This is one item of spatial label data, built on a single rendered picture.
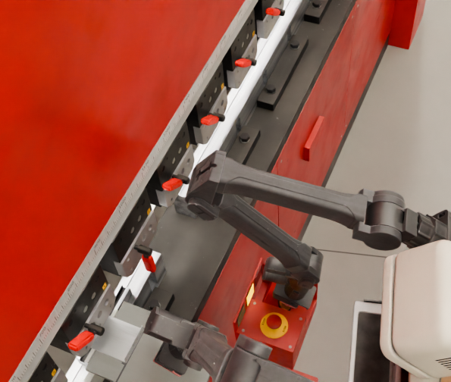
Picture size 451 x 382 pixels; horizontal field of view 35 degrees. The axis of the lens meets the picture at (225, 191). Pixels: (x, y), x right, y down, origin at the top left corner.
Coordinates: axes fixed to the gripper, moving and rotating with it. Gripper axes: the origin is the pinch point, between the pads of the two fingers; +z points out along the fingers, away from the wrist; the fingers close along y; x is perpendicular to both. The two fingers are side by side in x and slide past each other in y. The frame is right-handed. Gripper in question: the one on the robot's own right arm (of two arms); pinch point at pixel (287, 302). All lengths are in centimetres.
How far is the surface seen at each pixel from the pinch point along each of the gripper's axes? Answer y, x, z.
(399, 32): -10, -180, 64
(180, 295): 26.4, 14.0, -8.7
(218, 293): 18.0, 5.4, 0.6
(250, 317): 7.9, 9.6, -3.5
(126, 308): 35.9, 26.5, -19.3
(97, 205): 45, 24, -58
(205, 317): 18.6, 13.4, -0.5
